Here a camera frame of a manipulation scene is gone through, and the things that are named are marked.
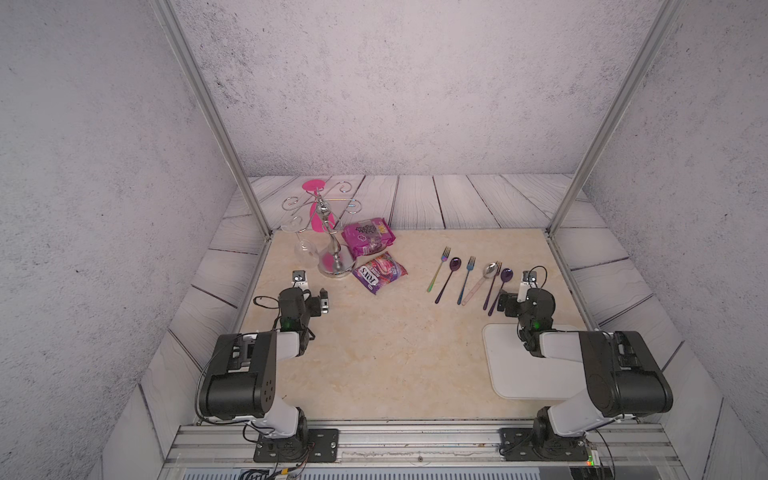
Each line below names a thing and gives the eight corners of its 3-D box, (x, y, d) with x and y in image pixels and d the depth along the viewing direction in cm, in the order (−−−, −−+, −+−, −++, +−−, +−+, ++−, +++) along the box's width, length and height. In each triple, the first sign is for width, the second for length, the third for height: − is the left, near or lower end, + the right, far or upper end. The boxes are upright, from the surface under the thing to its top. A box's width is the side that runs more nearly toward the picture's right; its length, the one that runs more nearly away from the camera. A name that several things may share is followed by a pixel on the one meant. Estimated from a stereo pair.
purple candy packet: (370, 296, 103) (369, 291, 101) (353, 274, 110) (352, 269, 107) (405, 275, 109) (405, 270, 107) (387, 256, 115) (387, 251, 113)
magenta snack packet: (354, 263, 113) (351, 250, 107) (341, 240, 121) (339, 226, 115) (395, 248, 118) (395, 234, 112) (381, 226, 126) (380, 213, 120)
